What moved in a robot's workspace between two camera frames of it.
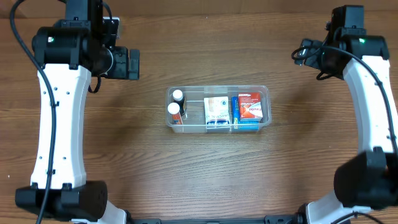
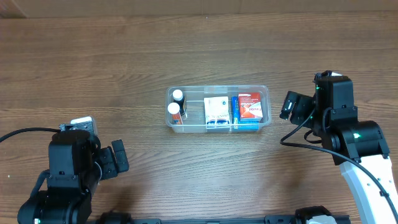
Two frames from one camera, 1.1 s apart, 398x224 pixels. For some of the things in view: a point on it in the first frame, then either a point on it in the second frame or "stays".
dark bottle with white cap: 178,98 stays
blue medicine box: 238,124 stays
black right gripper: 310,58 to 300,101
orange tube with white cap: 173,108 stays
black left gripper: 134,64 to 109,161
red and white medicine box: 250,107 stays
